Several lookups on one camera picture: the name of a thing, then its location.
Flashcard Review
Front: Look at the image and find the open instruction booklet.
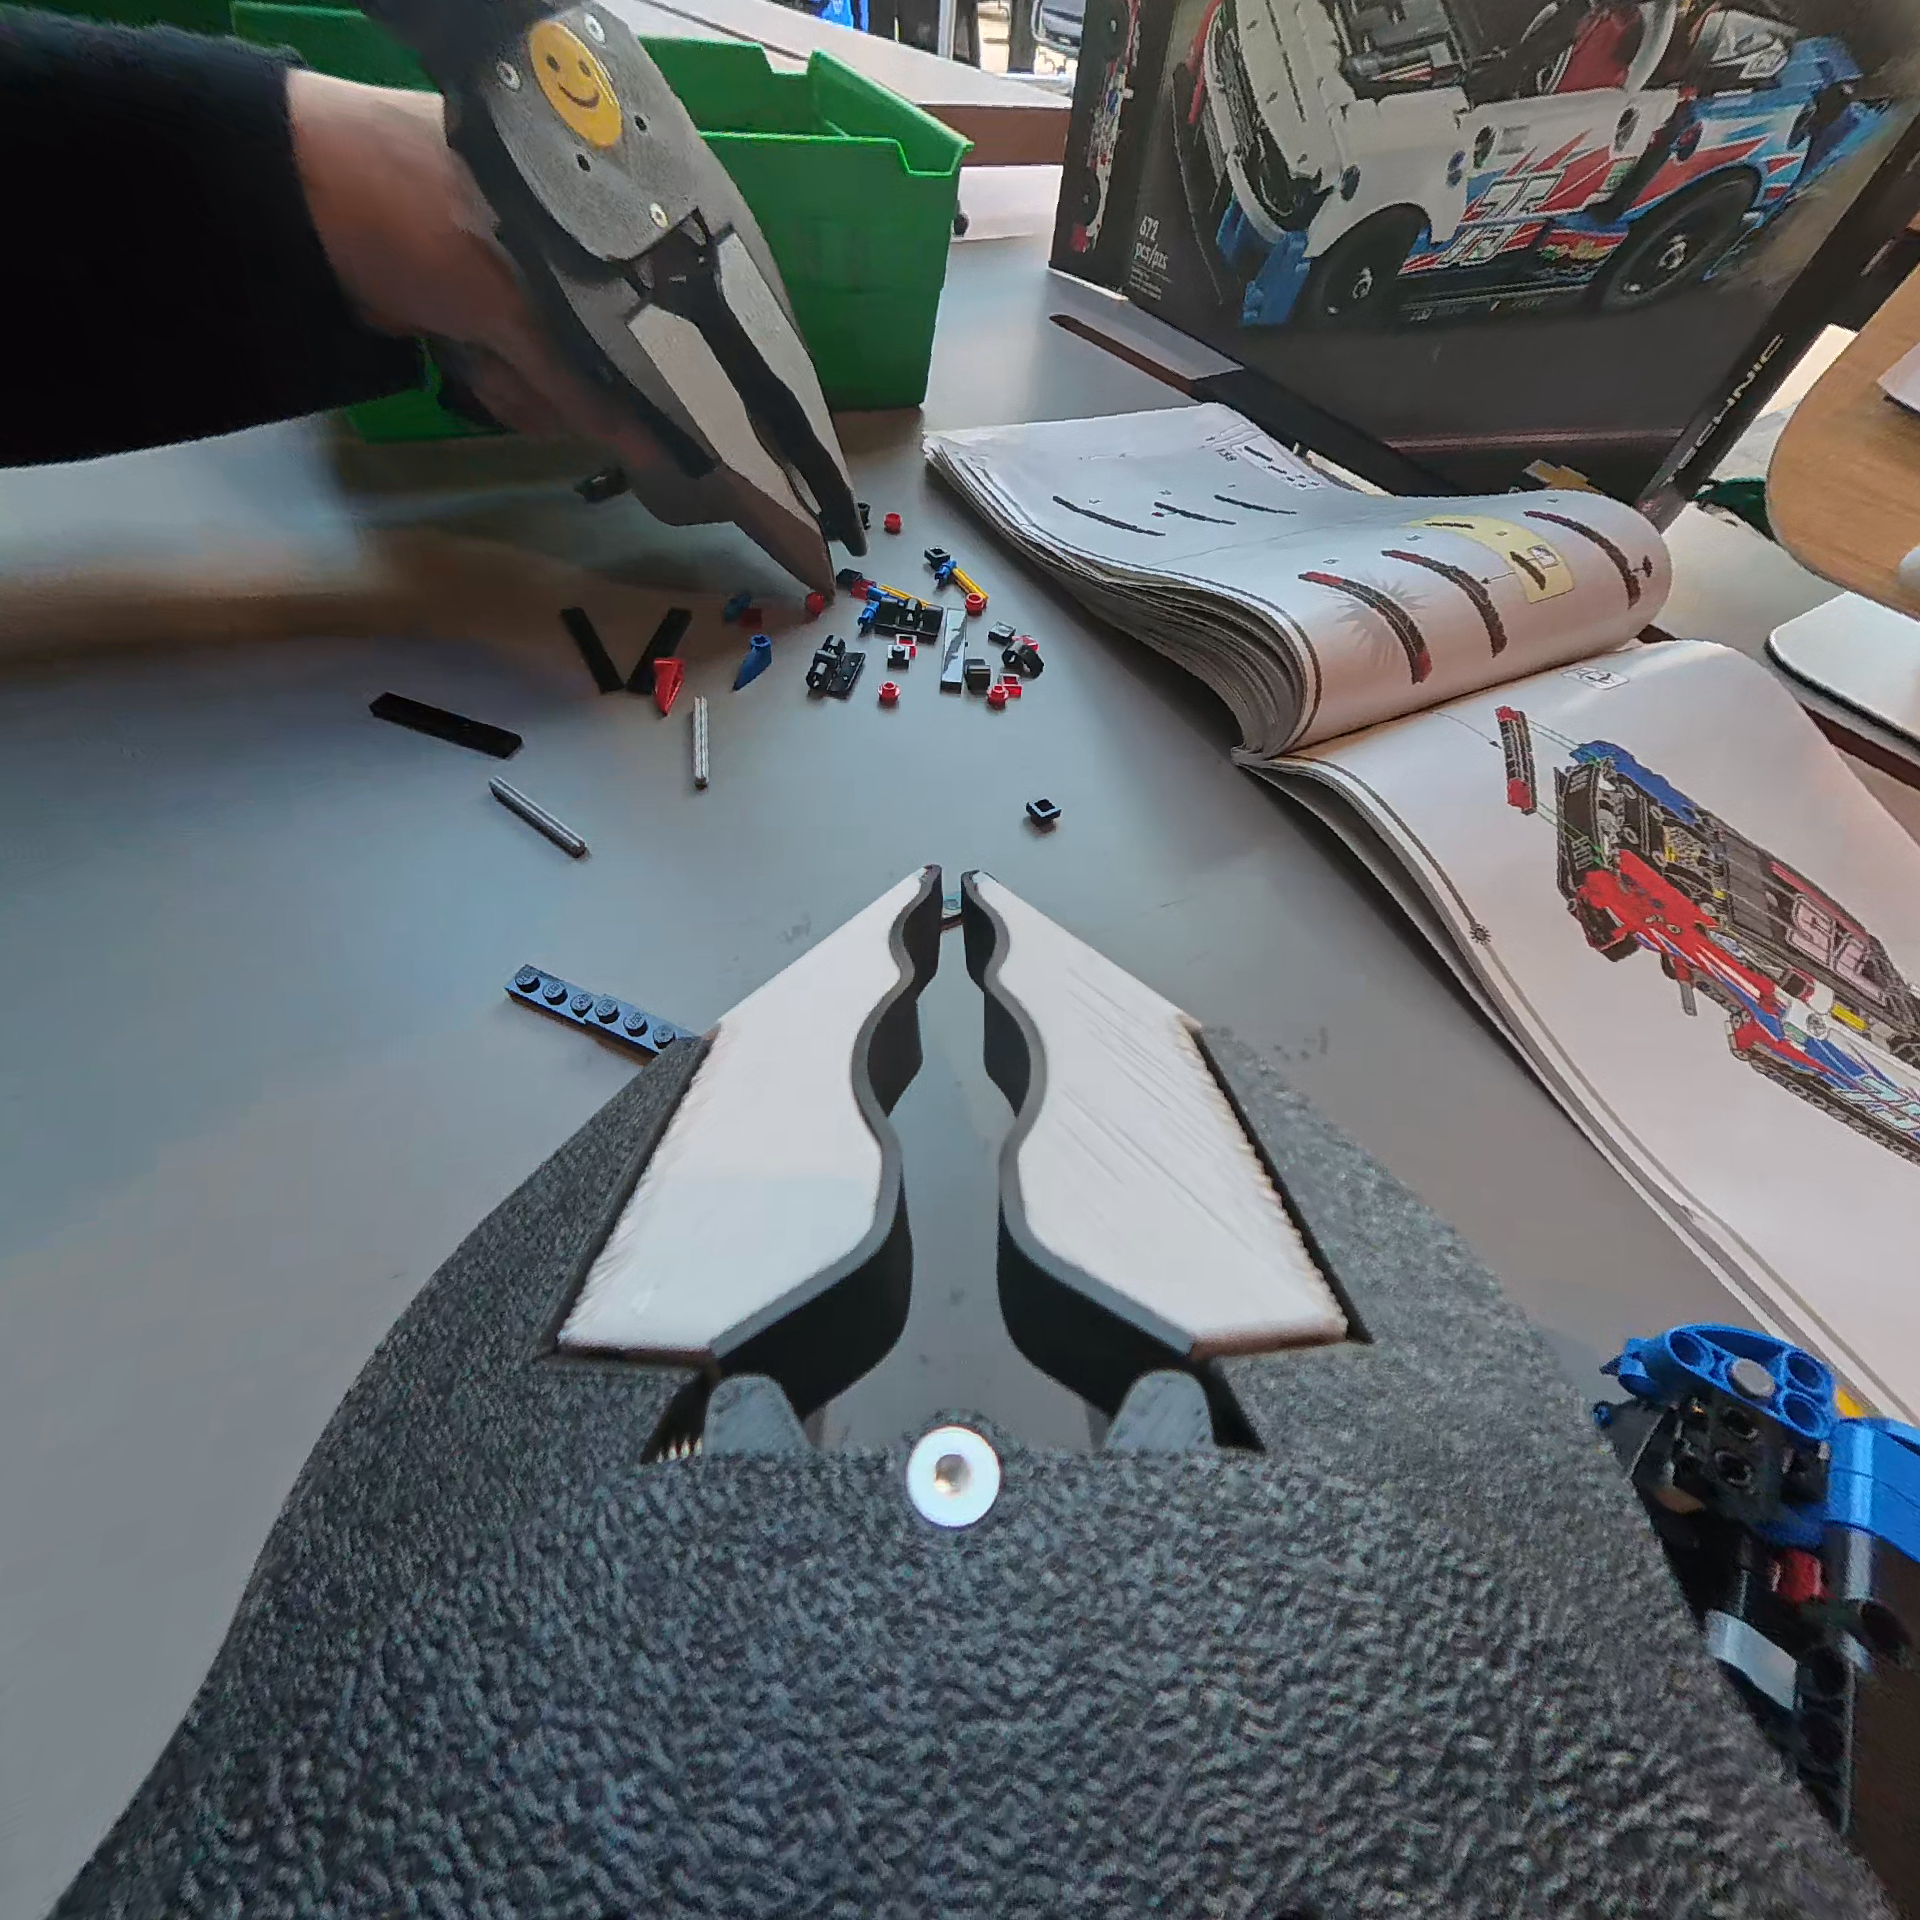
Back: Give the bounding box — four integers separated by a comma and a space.
922, 403, 1920, 1432

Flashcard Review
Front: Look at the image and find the black toy car kit box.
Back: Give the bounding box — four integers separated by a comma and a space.
1049, 0, 1920, 519

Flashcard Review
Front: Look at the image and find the black flat toy beam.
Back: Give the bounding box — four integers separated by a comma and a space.
370, 696, 525, 754

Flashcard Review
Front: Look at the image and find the person's left forearm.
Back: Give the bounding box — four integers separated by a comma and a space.
0, 8, 440, 469

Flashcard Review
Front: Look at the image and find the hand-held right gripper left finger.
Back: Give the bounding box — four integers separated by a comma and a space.
556, 864, 942, 1421

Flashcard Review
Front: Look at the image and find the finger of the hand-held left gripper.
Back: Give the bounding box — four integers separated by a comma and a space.
707, 238, 874, 553
600, 296, 833, 597

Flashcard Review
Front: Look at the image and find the white flat stand base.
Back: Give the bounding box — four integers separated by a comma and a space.
1763, 589, 1920, 747

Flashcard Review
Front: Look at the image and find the partly built toy car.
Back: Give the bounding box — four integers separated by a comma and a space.
1592, 1326, 1920, 1888

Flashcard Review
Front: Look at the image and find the curved wooden board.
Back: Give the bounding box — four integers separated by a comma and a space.
1763, 270, 1920, 618

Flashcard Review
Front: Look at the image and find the green plastic bin with divider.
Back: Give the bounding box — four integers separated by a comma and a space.
234, 0, 975, 446

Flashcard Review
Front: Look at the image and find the long black studded toy plate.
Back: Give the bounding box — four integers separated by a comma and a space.
505, 962, 699, 1061

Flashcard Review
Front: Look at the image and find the cluster of small toy bricks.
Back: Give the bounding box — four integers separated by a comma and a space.
839, 544, 1051, 707

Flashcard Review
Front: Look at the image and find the grey desk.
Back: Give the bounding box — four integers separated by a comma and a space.
0, 168, 1920, 1920

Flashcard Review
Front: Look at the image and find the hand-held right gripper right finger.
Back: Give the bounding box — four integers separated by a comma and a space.
962, 864, 1347, 1421

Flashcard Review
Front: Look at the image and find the person's left hand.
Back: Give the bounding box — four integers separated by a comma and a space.
285, 67, 680, 484

